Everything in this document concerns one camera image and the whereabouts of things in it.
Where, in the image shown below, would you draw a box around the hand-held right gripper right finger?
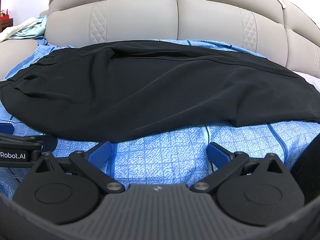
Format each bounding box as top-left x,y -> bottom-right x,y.
190,142 -> 287,193

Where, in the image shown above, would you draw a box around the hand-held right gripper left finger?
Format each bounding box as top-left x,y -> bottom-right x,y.
34,141 -> 125,194

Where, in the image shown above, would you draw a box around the black pants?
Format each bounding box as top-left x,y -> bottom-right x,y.
0,40 -> 320,143

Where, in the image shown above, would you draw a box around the blue checked bed sheet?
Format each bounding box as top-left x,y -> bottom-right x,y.
0,39 -> 320,200

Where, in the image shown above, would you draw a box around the dark cloth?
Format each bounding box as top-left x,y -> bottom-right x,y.
291,134 -> 320,182

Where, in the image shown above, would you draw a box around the white cloth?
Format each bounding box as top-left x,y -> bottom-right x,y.
0,17 -> 38,43

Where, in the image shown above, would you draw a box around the light blue cloth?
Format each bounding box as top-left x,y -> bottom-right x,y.
10,16 -> 48,46

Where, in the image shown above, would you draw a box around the wooden cabinet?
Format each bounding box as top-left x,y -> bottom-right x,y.
0,9 -> 14,32

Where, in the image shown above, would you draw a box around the grey leather sofa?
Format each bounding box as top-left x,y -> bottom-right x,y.
0,0 -> 320,82

